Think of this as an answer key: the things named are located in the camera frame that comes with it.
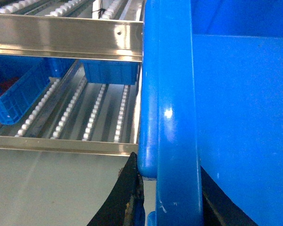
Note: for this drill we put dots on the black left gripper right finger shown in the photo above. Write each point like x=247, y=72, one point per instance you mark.
x=218, y=208

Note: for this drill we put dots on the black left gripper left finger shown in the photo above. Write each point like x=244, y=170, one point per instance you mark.
x=125, y=204

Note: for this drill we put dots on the large blue plastic crate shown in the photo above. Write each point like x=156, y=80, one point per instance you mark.
x=212, y=98

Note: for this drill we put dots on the steel roller flow shelf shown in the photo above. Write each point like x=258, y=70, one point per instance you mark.
x=72, y=115

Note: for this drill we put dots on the small blue crate rear shelf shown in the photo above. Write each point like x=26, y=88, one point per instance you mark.
x=110, y=72

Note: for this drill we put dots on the blue crate on lower shelf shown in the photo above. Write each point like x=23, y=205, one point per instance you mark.
x=23, y=79

